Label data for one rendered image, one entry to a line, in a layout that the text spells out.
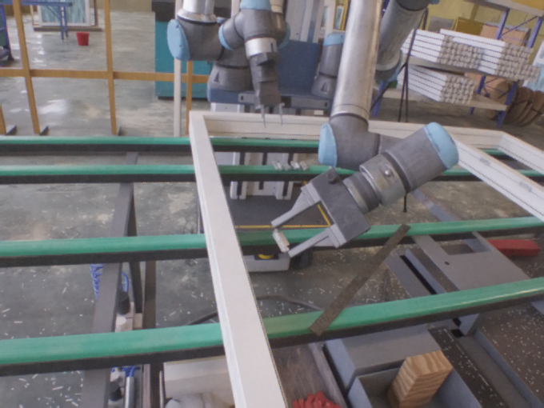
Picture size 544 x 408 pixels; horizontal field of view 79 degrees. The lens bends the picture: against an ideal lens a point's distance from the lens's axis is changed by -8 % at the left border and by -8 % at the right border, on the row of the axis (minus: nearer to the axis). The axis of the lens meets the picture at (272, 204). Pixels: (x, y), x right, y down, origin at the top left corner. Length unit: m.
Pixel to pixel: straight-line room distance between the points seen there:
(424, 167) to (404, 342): 0.42
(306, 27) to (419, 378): 1.47
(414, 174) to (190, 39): 1.01
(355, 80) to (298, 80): 0.93
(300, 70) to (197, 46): 0.54
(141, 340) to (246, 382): 0.19
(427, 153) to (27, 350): 0.69
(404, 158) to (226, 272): 0.36
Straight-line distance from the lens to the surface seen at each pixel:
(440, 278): 1.31
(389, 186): 0.64
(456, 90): 5.91
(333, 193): 0.65
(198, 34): 1.43
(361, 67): 0.86
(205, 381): 0.75
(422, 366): 0.81
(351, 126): 0.77
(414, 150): 0.66
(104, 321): 0.66
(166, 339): 0.57
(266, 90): 1.07
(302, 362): 0.89
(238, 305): 0.52
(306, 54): 1.74
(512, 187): 1.40
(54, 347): 0.59
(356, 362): 0.81
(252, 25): 1.09
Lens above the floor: 1.31
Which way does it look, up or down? 30 degrees down
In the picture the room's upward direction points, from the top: 9 degrees clockwise
